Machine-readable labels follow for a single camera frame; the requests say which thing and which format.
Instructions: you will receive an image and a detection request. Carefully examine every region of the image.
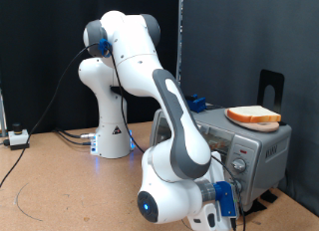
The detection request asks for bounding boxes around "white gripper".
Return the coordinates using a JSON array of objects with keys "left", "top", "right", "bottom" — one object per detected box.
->
[{"left": 186, "top": 150, "right": 243, "bottom": 231}]

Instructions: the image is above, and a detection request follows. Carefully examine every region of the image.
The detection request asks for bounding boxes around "black spatula with blue block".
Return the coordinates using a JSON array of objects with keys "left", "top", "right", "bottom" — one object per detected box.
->
[{"left": 184, "top": 93, "right": 217, "bottom": 115}]

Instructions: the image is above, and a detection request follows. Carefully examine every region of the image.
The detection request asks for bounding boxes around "cable with silver connector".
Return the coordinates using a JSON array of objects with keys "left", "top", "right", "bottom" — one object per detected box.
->
[{"left": 53, "top": 127, "right": 97, "bottom": 139}]

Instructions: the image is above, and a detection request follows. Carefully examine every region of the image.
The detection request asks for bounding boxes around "black metal bookend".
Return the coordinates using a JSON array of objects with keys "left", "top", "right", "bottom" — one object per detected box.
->
[{"left": 257, "top": 69, "right": 287, "bottom": 126}]

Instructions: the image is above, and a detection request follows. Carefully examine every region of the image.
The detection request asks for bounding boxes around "silver toaster oven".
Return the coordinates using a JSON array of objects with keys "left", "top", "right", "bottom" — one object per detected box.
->
[{"left": 149, "top": 106, "right": 293, "bottom": 213}]

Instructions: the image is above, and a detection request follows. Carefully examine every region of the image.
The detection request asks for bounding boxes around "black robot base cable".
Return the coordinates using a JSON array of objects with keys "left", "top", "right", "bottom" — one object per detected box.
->
[{"left": 56, "top": 130, "right": 94, "bottom": 146}]

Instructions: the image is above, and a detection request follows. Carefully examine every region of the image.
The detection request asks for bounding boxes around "thin black hanging cable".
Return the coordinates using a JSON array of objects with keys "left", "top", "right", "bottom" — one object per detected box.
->
[{"left": 0, "top": 42, "right": 102, "bottom": 188}]

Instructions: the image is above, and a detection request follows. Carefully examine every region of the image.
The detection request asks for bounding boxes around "black camera cable on arm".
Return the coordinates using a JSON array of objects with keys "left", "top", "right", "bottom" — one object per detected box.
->
[{"left": 104, "top": 43, "right": 247, "bottom": 231}]

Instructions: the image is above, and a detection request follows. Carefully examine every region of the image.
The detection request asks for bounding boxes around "vertical metal pole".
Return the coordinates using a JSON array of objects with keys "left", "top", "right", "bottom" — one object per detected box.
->
[{"left": 174, "top": 0, "right": 184, "bottom": 88}]

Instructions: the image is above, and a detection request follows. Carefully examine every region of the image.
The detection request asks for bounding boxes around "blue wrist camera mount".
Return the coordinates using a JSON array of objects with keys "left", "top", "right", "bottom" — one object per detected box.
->
[{"left": 213, "top": 180, "right": 238, "bottom": 219}]

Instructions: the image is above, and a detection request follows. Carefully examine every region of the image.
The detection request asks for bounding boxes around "round pinkish wooden plate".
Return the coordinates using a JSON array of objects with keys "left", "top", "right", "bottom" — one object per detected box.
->
[{"left": 223, "top": 108, "right": 280, "bottom": 133}]

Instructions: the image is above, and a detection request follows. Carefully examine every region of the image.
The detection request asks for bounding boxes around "metal frame leg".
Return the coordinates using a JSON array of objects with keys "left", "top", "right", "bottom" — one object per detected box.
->
[{"left": 0, "top": 88, "right": 8, "bottom": 136}]

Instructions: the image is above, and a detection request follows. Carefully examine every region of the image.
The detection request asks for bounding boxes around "emergency stop button box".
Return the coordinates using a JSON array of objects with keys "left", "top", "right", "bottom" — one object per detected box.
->
[{"left": 8, "top": 122, "right": 30, "bottom": 151}]

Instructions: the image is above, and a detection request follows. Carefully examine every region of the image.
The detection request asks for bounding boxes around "black tape patch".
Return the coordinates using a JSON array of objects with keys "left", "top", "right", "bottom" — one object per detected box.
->
[{"left": 259, "top": 189, "right": 279, "bottom": 204}]

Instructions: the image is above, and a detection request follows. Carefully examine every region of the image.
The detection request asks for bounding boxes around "silver oven temperature knob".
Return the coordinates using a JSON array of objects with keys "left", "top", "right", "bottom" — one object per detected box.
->
[{"left": 231, "top": 158, "right": 247, "bottom": 174}]

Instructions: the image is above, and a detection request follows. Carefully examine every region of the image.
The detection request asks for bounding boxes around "blue cable clip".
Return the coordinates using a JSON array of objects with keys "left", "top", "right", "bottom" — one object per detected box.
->
[{"left": 98, "top": 38, "right": 113, "bottom": 59}]

